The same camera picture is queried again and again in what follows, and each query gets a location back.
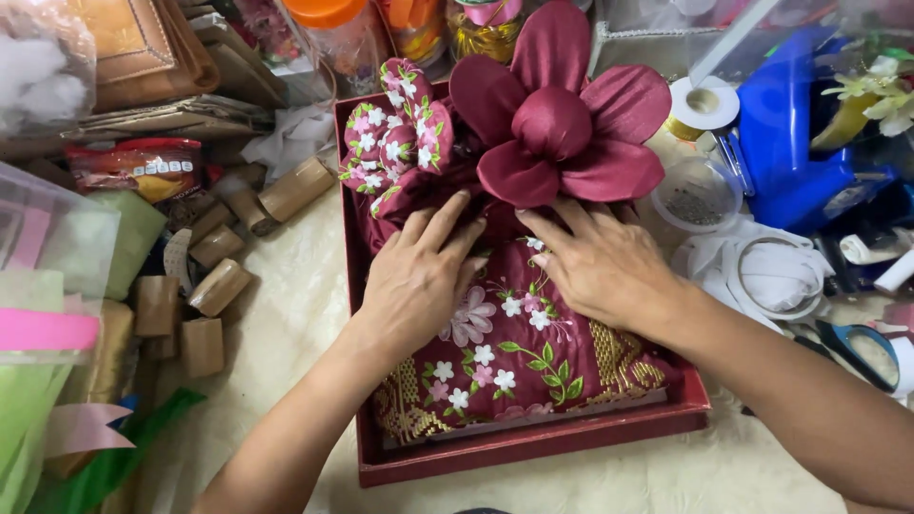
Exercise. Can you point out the red cardboard tray box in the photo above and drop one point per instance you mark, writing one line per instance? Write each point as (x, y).
(500, 457)

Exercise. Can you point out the crumpled white tissue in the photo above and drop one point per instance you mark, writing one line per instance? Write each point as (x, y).
(289, 139)

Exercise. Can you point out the white artificial flowers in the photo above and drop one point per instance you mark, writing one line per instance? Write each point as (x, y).
(882, 100)

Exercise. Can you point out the maroon floral embroidered fabric flower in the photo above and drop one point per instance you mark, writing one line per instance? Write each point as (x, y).
(396, 143)

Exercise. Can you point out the flat brown cardboard pieces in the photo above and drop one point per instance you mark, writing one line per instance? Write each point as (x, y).
(171, 121)

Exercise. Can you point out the gold fabric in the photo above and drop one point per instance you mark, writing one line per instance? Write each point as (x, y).
(107, 357)

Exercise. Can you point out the blue plastic container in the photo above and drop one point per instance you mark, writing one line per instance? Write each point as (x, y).
(785, 143)

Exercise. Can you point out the brown leather bag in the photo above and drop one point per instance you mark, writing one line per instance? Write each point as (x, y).
(136, 50)

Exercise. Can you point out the white paper roll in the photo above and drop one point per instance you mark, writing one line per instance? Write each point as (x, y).
(867, 250)

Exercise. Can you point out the heap of brown cardboard rolls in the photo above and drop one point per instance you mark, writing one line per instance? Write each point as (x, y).
(296, 187)

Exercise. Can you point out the person's left hand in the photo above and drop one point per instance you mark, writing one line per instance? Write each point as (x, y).
(410, 293)

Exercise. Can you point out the blue clip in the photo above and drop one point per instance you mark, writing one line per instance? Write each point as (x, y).
(735, 161)

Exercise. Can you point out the red snack packet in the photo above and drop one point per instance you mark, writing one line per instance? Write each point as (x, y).
(143, 168)

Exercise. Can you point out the pale green cloth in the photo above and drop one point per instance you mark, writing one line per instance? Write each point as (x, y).
(132, 239)

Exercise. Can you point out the maroon embroidered fabric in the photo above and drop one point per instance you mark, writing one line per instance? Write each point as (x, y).
(514, 378)

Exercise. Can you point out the clear jar with orange lid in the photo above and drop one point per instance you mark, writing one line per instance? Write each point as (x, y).
(335, 39)

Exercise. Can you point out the green plastic sheet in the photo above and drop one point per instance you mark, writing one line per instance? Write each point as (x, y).
(121, 457)

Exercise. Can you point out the clear cup of pins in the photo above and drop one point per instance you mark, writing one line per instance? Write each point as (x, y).
(696, 200)

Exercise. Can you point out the white tape roll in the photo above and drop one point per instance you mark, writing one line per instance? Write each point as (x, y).
(703, 103)

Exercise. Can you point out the bright pink ribbon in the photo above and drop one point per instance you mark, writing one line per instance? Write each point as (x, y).
(43, 330)

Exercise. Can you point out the bag of white cotton stuffing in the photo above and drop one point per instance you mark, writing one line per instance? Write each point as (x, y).
(39, 68)

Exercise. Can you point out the maroon satin fabric flower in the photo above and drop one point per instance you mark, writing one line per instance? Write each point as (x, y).
(550, 121)

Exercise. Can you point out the person's right hand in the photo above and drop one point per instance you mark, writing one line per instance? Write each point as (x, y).
(614, 275)

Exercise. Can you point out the clear plastic bag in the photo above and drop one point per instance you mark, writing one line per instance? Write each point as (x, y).
(50, 235)

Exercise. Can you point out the clear plastic box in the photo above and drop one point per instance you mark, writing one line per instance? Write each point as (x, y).
(664, 36)

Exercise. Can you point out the gold jar with pink lid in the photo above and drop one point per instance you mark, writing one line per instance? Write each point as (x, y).
(482, 32)

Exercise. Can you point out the pale pink ribbon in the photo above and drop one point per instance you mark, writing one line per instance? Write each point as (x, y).
(86, 428)

